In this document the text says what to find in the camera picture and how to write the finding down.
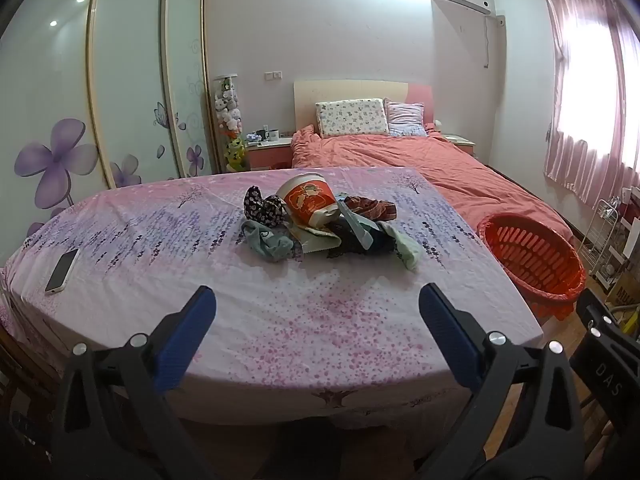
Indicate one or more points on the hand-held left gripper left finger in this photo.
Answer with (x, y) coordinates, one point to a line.
(185, 340)

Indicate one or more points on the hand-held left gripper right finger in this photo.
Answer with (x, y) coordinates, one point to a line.
(446, 336)

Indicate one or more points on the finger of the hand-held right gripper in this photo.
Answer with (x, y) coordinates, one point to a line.
(597, 316)

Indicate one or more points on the red plastic bag liner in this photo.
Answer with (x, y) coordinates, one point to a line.
(562, 310)

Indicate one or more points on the orange plastic basket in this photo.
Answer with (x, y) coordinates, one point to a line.
(530, 255)

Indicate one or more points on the red white noodle cup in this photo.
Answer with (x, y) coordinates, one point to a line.
(307, 200)

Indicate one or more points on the brown paper bag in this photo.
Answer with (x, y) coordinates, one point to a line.
(625, 290)

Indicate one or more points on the light green sock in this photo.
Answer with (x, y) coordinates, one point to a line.
(406, 252)

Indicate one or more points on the pink floral tablecloth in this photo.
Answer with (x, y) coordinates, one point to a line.
(300, 320)

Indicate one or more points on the grey green sock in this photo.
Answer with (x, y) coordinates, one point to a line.
(270, 245)

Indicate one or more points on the dark navy cloth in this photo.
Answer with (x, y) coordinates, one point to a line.
(350, 247)

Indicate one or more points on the white smartphone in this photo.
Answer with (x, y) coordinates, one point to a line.
(61, 272)

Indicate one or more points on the dark red patterned cloth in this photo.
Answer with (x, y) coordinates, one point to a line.
(372, 207)

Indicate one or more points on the black floral cloth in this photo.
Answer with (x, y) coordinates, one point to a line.
(260, 207)

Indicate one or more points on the pink curtain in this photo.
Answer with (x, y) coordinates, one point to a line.
(575, 160)

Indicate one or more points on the bed with salmon duvet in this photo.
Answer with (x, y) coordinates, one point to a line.
(400, 165)

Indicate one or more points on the pink white nightstand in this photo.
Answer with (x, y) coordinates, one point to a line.
(460, 142)
(270, 156)

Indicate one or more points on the green yellow plush toy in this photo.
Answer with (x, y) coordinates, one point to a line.
(236, 152)

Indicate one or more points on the pink striped pillow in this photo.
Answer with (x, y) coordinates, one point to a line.
(407, 120)

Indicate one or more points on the plush toy column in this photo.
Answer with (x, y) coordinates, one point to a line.
(227, 107)

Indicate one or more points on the white floral pillow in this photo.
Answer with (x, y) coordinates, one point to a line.
(350, 117)

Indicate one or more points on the floral sliding door wardrobe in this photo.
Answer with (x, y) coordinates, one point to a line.
(135, 85)

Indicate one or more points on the beige pink headboard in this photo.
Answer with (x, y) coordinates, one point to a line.
(350, 90)

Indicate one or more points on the white wall socket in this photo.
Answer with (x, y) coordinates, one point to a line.
(273, 75)

